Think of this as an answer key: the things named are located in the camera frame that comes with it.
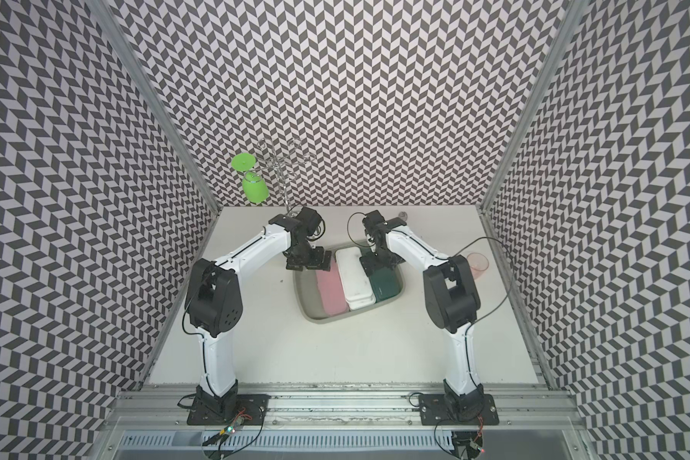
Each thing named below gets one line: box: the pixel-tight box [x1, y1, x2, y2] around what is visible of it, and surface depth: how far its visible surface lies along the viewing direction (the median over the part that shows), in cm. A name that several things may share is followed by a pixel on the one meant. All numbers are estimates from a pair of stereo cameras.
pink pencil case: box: [315, 258, 350, 317], surface depth 93 cm
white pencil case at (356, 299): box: [344, 291, 377, 310], surface depth 89 cm
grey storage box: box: [293, 242, 406, 324], surface depth 92 cm
